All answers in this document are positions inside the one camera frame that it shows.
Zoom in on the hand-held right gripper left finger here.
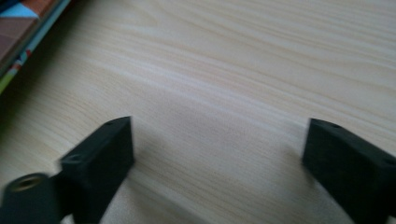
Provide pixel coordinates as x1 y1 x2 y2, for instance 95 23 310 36
59 115 135 224

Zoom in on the colourful animal picture book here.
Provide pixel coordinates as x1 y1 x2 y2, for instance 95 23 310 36
0 0 73 94

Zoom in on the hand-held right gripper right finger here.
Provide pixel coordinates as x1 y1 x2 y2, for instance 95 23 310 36
301 117 396 224

